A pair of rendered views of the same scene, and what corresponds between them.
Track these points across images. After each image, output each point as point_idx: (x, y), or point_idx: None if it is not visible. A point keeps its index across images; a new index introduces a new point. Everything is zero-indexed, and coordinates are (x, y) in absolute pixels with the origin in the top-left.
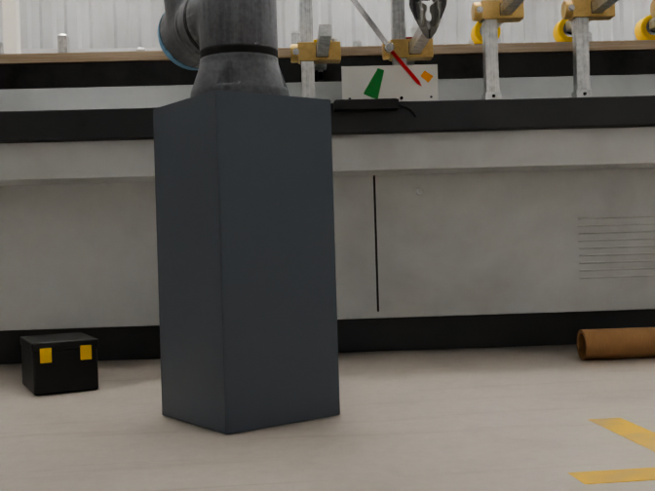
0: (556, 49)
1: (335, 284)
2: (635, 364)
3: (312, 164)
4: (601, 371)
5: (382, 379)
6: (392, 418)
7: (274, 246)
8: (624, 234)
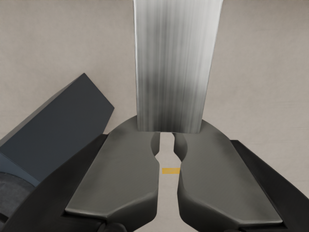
0: None
1: (102, 133)
2: (283, 7)
3: None
4: (249, 30)
5: (132, 27)
6: (131, 114)
7: None
8: None
